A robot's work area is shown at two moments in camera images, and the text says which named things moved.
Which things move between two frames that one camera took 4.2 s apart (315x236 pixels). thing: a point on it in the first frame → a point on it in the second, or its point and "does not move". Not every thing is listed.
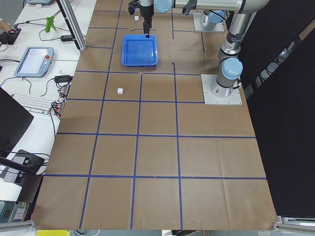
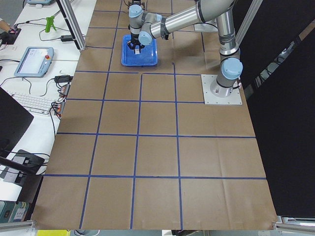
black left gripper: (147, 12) → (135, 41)
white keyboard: (40, 105) does not move
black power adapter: (66, 38) does not move
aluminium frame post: (70, 17) does not move
